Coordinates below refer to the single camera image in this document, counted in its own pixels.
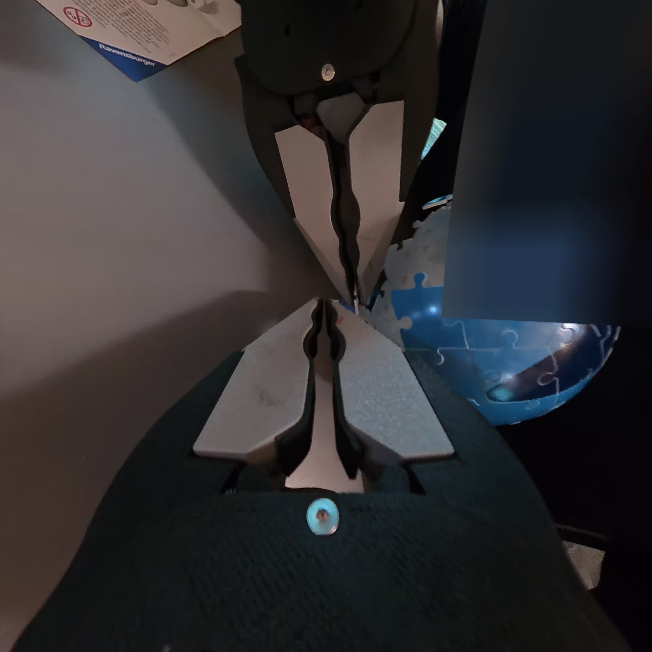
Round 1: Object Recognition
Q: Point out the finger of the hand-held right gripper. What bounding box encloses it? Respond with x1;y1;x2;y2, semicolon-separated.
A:
349;100;406;306
274;125;357;301

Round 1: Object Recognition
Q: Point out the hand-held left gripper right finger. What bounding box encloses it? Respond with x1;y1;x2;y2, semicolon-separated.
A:
326;298;456;479

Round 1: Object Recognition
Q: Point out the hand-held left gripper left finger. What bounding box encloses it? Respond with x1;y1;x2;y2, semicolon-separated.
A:
193;298;325;477

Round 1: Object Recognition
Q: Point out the blue puzzle ball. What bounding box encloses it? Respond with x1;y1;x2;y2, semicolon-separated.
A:
369;196;622;426

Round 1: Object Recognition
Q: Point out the white instruction leaflet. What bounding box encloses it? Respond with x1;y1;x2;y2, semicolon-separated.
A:
36;0;242;83

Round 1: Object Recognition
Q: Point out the person's dark clothed torso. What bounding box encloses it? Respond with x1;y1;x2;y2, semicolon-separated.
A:
496;323;652;652

